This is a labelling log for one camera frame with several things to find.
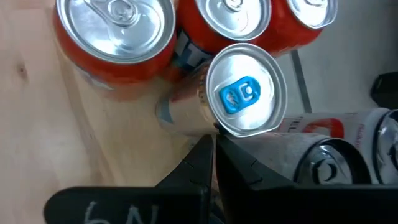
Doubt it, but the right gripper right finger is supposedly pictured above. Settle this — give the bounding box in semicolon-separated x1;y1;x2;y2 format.
216;134;398;224

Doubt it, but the blue silver Red Bull can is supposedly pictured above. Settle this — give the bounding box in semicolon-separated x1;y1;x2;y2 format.
155;42;289;138

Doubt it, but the red Fanta strawberry can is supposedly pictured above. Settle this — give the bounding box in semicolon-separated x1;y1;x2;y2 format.
52;0;178;102
161;0;273;82
257;0;339;58

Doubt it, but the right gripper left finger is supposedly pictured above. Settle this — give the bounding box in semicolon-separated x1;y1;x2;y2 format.
44;134;214;224

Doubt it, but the small black object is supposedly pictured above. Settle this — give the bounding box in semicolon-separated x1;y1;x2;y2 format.
369;72;398;110

